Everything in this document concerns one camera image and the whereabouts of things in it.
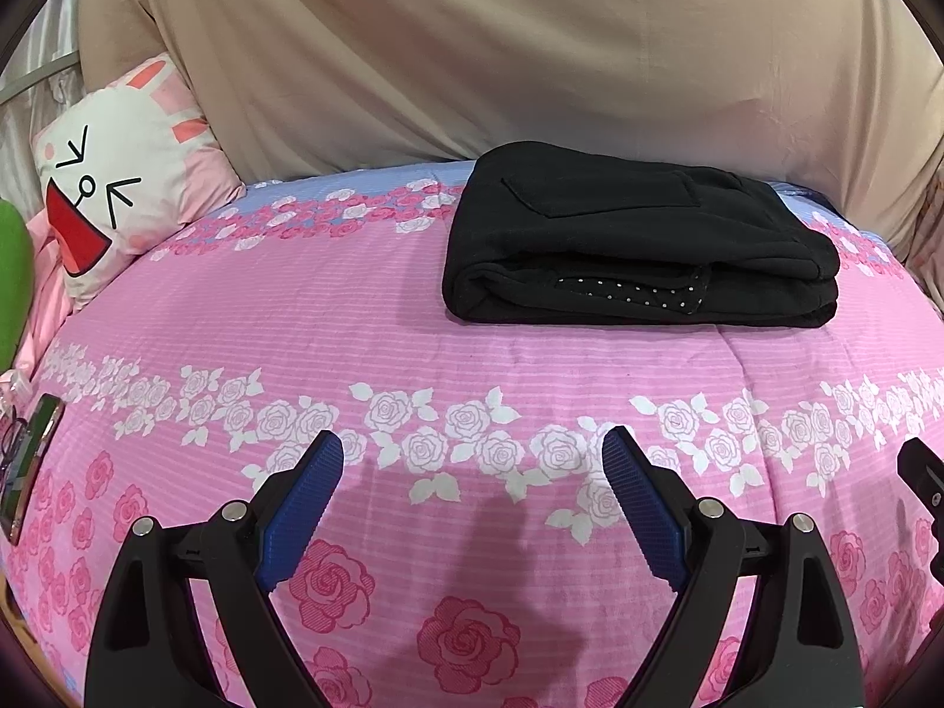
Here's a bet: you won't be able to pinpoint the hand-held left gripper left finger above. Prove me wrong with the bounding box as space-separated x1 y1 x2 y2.
84 429 346 708

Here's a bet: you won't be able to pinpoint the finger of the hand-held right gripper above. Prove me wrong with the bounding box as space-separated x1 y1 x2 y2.
896 437 944 514

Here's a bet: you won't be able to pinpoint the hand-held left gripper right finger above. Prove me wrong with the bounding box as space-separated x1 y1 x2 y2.
601 428 864 708

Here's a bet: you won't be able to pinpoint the black pants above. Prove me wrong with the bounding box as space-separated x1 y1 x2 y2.
441 139 843 329

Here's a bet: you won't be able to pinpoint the pink floral blanket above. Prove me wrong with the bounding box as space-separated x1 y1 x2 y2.
0 160 944 708

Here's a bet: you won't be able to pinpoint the smartphone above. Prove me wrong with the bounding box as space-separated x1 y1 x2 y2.
0 393 66 548

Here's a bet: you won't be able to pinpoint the eyeglasses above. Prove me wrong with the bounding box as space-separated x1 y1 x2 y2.
0 413 32 474

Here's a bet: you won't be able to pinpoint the pink pillow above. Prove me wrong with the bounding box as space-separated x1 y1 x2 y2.
9 210 78 388

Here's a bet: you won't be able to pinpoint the green plush cushion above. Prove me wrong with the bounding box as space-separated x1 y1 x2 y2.
0 199 37 371

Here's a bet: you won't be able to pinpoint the white rabbit face pillow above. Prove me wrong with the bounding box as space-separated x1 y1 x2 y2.
31 51 248 307

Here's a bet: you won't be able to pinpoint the beige cloth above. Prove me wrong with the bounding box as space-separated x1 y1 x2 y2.
77 0 944 267

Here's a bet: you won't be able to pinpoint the white curtain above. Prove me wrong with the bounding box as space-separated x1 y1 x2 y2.
0 0 93 226

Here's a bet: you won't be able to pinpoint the metal rail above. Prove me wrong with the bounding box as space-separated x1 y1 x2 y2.
0 59 78 106

